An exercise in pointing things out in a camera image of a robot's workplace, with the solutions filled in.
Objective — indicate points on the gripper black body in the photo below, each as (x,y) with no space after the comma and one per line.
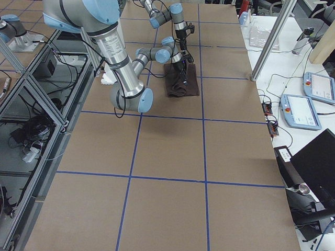
(179,65)
(180,34)

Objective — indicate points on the dark brown t-shirt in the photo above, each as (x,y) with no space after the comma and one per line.
(174,85)

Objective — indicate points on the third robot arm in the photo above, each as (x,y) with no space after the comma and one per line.
(13,31)

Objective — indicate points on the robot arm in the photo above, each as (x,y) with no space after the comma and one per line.
(99,19)
(174,14)

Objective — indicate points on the red cylinder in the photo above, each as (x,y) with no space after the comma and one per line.
(244,6)

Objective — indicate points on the clear plastic bag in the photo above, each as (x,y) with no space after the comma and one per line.
(258,36)

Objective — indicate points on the orange black connector box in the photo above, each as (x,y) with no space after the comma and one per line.
(267,108)

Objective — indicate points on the grey water bottle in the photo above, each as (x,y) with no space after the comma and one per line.
(302,40)

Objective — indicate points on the black monitor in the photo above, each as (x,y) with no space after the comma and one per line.
(315,165)

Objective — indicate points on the metal cup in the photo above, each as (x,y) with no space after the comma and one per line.
(303,189)

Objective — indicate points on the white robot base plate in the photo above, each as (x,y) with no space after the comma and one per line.
(107,78)

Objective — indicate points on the aluminium frame post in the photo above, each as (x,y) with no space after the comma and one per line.
(287,8)

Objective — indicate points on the teach pendant far from post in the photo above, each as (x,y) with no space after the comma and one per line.
(299,112)

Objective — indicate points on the teach pendant near post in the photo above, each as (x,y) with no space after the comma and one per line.
(319,87)

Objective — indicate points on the aluminium frame cage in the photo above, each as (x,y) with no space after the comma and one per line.
(43,88)

